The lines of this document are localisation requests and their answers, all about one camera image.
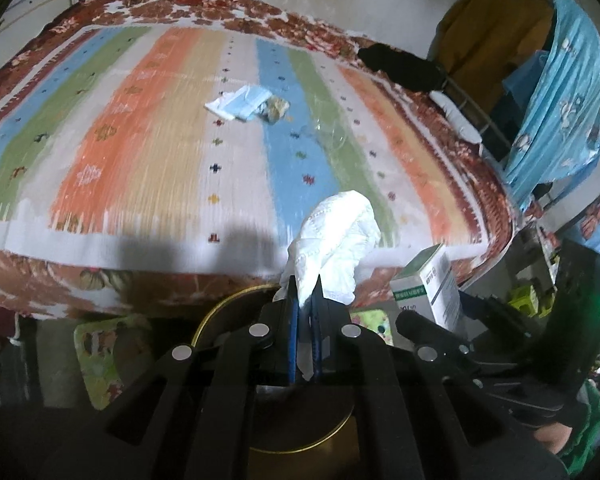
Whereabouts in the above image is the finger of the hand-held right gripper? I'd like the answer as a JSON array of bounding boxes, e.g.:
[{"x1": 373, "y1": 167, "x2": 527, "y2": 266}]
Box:
[
  {"x1": 459, "y1": 294, "x2": 546, "y2": 333},
  {"x1": 395, "y1": 310, "x2": 486, "y2": 361}
]

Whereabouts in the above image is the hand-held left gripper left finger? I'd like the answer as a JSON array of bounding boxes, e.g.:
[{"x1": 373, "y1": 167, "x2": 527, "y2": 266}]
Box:
[{"x1": 40, "y1": 277, "x2": 302, "y2": 480}]

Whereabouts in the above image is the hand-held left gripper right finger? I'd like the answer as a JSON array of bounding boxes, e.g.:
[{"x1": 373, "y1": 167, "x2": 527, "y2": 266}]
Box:
[{"x1": 311, "y1": 275, "x2": 566, "y2": 480}]

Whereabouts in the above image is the green and white small box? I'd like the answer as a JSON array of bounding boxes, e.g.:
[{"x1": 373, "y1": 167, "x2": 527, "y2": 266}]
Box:
[{"x1": 390, "y1": 243, "x2": 466, "y2": 333}]

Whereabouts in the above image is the gold-rimmed dark bin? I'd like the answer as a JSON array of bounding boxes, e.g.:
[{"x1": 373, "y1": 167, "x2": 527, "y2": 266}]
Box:
[{"x1": 190, "y1": 284, "x2": 361, "y2": 480}]

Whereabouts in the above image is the white tissue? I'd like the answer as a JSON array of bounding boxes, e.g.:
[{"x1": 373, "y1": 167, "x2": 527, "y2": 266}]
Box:
[{"x1": 272, "y1": 189, "x2": 382, "y2": 381}]

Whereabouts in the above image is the person's right forearm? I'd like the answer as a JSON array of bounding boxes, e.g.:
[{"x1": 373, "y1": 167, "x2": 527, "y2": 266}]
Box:
[{"x1": 535, "y1": 380, "x2": 600, "y2": 478}]

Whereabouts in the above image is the green plastic stool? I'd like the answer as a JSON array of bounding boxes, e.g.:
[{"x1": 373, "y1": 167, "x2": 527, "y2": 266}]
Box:
[{"x1": 511, "y1": 284, "x2": 556, "y2": 318}]

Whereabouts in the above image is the floral bed sheet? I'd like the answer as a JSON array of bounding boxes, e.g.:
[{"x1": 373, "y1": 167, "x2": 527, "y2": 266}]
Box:
[{"x1": 0, "y1": 0, "x2": 516, "y2": 321}]

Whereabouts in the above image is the white rolled cloth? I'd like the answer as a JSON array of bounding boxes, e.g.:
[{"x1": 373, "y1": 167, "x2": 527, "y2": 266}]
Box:
[{"x1": 429, "y1": 90, "x2": 483, "y2": 143}]

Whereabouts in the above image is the light blue printed cloth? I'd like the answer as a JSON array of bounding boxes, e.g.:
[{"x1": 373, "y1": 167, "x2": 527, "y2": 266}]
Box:
[{"x1": 502, "y1": 0, "x2": 600, "y2": 211}]

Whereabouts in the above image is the clear plastic wrap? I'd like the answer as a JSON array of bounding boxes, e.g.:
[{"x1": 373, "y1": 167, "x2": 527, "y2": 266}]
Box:
[{"x1": 300, "y1": 115, "x2": 351, "y2": 151}]

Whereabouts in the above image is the crumpled brown paper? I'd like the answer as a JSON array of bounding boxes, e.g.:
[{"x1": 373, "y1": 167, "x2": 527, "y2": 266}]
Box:
[{"x1": 259, "y1": 96, "x2": 291, "y2": 123}]

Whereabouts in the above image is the blue and white mask package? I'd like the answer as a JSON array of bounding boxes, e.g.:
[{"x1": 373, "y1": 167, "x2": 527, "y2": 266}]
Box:
[{"x1": 204, "y1": 85, "x2": 272, "y2": 122}]

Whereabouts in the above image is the striped colourful mat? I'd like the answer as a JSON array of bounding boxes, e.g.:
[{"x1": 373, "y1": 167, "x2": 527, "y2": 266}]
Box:
[{"x1": 0, "y1": 25, "x2": 481, "y2": 256}]

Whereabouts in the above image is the black cloth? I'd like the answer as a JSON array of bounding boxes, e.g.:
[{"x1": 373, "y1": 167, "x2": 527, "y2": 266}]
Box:
[{"x1": 357, "y1": 42, "x2": 446, "y2": 92}]

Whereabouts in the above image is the yellow hanging garment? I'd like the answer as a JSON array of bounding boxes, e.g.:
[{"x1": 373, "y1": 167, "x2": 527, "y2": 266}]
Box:
[{"x1": 427, "y1": 0, "x2": 556, "y2": 116}]

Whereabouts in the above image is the white bed headboard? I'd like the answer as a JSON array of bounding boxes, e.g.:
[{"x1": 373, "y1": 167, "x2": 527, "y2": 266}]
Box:
[{"x1": 0, "y1": 0, "x2": 81, "y2": 36}]

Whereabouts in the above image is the metal bed rail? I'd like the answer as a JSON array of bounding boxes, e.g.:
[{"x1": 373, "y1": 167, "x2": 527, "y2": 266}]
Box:
[{"x1": 442, "y1": 77, "x2": 513, "y2": 161}]

